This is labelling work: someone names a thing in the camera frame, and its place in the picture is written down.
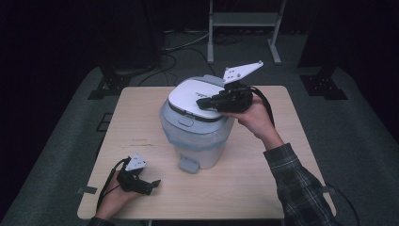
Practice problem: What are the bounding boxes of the black stand base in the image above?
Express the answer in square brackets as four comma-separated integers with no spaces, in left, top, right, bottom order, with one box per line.
[299,73,348,101]
[88,64,133,101]

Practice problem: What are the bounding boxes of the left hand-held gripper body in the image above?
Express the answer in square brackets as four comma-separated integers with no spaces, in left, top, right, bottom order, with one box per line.
[116,153,152,195]

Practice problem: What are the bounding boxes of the white metal stand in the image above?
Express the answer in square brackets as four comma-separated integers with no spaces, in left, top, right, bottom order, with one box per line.
[206,0,288,66]

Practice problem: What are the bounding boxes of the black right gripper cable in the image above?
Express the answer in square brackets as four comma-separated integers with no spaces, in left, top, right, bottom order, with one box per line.
[248,86,361,226]

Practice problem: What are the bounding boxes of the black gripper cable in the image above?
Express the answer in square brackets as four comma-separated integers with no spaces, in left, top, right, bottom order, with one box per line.
[96,157,130,211]
[248,86,361,226]

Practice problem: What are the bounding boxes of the person's right hand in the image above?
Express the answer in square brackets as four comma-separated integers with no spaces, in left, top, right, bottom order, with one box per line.
[224,93,285,151]

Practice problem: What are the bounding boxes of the white grey pedal trash can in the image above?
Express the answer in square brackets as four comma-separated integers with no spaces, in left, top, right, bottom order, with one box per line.
[158,73,236,174]

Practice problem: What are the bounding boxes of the person's left hand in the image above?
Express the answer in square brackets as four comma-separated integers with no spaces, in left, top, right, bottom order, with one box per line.
[95,170,141,220]

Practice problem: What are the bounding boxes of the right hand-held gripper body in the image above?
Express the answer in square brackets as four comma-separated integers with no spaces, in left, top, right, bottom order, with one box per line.
[215,60,264,114]

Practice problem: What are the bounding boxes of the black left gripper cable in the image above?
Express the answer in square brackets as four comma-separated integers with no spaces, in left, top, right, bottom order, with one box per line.
[96,157,130,211]

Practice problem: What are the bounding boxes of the black floor cables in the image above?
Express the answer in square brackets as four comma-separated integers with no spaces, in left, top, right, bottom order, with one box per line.
[136,29,244,88]

